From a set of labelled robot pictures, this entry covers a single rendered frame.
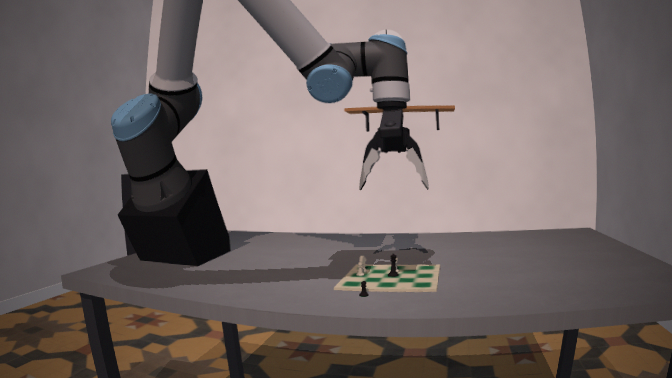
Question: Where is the green and cream chessboard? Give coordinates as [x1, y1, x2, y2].
[334, 264, 440, 292]

